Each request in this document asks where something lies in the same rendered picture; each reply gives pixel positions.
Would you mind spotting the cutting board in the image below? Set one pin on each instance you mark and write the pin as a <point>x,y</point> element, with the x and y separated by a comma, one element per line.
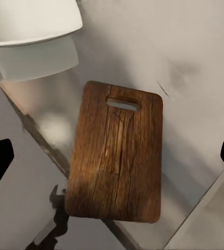
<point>115,172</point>

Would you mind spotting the bowl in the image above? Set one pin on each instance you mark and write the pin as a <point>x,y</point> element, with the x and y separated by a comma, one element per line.
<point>30,22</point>

